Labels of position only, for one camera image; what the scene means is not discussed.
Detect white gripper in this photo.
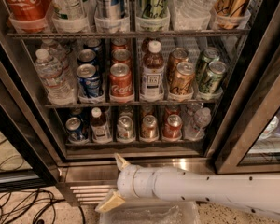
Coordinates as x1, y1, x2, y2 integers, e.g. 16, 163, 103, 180
95, 153, 157, 213

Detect blue pepsi can bottom shelf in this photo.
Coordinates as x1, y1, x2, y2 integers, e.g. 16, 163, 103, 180
65, 117, 88, 143

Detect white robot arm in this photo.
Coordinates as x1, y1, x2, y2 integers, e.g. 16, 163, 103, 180
95, 154, 280, 220

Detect steel fridge base grille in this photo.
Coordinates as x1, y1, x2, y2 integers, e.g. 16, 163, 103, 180
56, 158, 280, 206

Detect tea bottle bottom shelf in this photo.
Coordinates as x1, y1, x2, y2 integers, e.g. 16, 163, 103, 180
90, 107, 111, 143

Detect tea bottle shelf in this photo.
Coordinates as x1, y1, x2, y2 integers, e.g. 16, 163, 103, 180
90, 107, 111, 143
140, 40, 164, 101

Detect silver can bottom shelf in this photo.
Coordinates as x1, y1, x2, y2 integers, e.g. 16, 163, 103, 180
117, 116, 134, 142

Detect brown can bottom shelf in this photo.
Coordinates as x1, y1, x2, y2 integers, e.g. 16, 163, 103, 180
141, 115, 158, 139

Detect red can bottom shelf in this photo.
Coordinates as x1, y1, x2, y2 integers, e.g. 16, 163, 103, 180
162, 114, 182, 140

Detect water bottle bottom shelf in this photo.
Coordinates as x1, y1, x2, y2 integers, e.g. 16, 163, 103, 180
185, 107, 211, 141

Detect water bottle shelf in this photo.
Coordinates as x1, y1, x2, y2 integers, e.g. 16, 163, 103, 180
174, 0, 217, 30
185, 107, 211, 141
35, 49, 75, 105

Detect fridge glass door left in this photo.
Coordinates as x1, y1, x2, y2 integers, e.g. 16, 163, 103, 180
0, 28, 59, 194

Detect fridge glass door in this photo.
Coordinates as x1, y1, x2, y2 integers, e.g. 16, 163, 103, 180
209, 0, 280, 174
0, 28, 59, 194

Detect front coca-cola can middle shelf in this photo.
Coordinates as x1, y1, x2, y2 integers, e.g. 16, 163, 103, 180
109, 63, 133, 102

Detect coca-cola can shelf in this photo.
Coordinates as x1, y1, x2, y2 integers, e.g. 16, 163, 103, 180
109, 63, 133, 102
111, 49, 131, 66
6, 0, 50, 33

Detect front pepsi can middle shelf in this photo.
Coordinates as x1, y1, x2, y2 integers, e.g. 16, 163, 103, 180
77, 63, 103, 98

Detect water bottle middle shelf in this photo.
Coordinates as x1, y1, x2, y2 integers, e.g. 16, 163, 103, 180
35, 49, 75, 105

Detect tea bottle middle shelf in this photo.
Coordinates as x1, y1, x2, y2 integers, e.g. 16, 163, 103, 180
140, 40, 164, 101

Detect front gold can middle shelf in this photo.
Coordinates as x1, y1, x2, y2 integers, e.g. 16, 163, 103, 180
169, 62, 195, 101

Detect gold can shelf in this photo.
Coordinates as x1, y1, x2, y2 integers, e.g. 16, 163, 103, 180
167, 48, 189, 81
169, 62, 195, 101

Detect front green can middle shelf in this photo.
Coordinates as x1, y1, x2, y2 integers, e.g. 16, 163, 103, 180
198, 61, 227, 94

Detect rear gold can middle shelf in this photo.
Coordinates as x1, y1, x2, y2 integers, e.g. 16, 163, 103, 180
167, 48, 189, 81

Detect fridge glass door right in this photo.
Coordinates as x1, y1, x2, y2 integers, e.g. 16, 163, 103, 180
209, 0, 280, 174

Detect rear green can middle shelf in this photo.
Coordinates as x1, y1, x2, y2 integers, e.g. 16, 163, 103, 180
195, 47, 220, 83

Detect silver blue can top shelf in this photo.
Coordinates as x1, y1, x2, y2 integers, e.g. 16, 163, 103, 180
94, 0, 130, 34

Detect silver green can top shelf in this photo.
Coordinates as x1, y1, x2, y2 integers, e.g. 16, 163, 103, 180
51, 0, 90, 33

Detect green lacroix can top shelf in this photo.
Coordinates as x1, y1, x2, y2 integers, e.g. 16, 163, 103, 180
135, 0, 170, 32

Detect water bottle top shelf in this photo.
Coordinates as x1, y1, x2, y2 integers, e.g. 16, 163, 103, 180
174, 0, 217, 30

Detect coca-cola can top shelf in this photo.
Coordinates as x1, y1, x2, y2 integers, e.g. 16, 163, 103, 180
6, 0, 50, 33

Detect orange can top shelf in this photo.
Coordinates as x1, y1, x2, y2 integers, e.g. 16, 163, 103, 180
210, 0, 250, 30

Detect clear plastic bin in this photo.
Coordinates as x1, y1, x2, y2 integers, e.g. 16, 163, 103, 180
99, 200, 202, 224

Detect black floor cables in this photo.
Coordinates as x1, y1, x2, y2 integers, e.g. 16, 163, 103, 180
0, 189, 86, 224

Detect middle wire shelf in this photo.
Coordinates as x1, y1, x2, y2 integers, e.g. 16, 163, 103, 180
45, 99, 219, 108

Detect wire shelf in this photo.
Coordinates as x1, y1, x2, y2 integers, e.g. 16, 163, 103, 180
45, 99, 219, 108
7, 29, 250, 40

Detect top wire shelf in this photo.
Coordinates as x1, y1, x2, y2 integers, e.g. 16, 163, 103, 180
7, 29, 250, 40

